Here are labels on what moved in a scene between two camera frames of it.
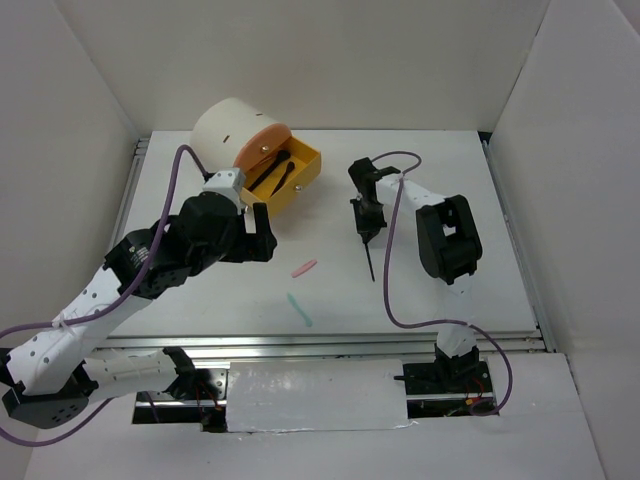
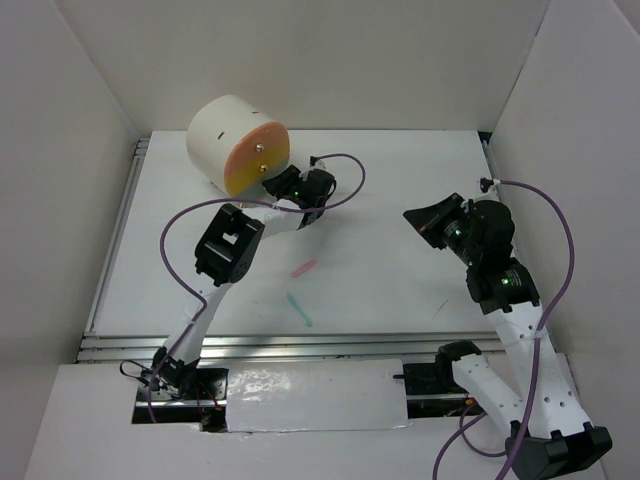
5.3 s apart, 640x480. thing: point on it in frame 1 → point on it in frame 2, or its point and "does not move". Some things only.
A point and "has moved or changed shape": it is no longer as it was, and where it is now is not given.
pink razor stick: [303, 268] does not move
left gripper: [256, 246] → [276, 186]
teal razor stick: [293, 302] does not move
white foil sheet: [265, 396] does not move
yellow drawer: [307, 168] has moved or changed shape
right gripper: [367, 229] → [427, 220]
